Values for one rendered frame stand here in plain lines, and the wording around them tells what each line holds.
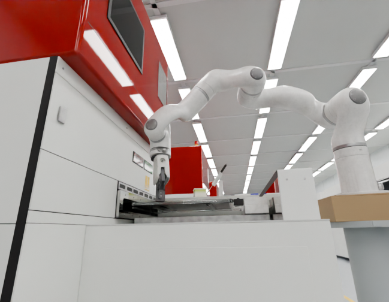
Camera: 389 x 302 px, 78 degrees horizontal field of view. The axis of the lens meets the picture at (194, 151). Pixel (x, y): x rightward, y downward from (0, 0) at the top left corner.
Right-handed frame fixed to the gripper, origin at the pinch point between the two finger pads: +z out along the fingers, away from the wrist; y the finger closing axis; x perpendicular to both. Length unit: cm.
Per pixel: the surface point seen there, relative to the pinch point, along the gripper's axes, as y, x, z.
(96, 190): -11.4, 21.5, 1.9
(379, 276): -21, -67, 31
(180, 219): 1.4, -7.6, 8.2
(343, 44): 39, -214, -190
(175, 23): 66, -28, -194
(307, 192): -36.0, -33.2, 8.1
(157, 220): 5.4, 0.1, 7.6
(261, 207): -15.4, -31.8, 7.4
